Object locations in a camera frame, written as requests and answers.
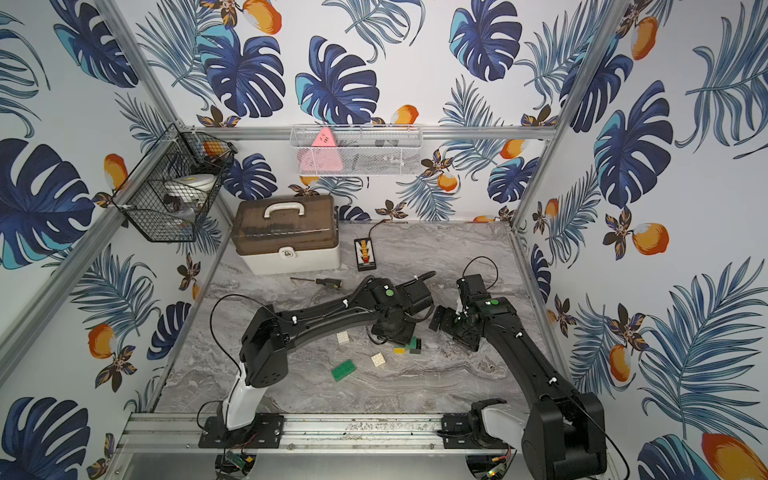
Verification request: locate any pink triangle object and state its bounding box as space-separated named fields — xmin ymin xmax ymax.
xmin=298 ymin=127 xmax=344 ymax=175

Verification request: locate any cream lego lower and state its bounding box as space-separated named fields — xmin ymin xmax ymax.
xmin=371 ymin=353 xmax=386 ymax=367

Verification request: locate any black remote control box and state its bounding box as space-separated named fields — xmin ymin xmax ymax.
xmin=354 ymin=237 xmax=377 ymax=272

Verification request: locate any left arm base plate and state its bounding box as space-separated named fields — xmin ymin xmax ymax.
xmin=198 ymin=413 xmax=285 ymax=450

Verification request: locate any aluminium front rail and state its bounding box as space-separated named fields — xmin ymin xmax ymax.
xmin=116 ymin=412 xmax=608 ymax=455

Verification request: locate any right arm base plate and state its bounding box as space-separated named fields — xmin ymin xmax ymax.
xmin=436 ymin=412 xmax=524 ymax=450

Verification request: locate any brown lidded storage box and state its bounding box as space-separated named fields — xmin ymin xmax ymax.
xmin=231 ymin=195 xmax=341 ymax=276

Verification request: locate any yellow handled screwdriver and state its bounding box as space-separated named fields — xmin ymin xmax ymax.
xmin=291 ymin=277 xmax=343 ymax=289

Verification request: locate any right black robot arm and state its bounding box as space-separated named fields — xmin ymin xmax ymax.
xmin=429 ymin=274 xmax=607 ymax=479

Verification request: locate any black wire basket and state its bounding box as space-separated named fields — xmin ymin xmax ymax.
xmin=112 ymin=124 xmax=237 ymax=243

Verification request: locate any white object in basket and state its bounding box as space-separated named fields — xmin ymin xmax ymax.
xmin=164 ymin=174 xmax=216 ymax=202

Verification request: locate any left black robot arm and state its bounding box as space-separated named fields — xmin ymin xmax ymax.
xmin=218 ymin=271 xmax=436 ymax=432

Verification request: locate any clear wall shelf tray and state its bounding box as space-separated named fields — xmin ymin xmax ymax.
xmin=290 ymin=124 xmax=423 ymax=177

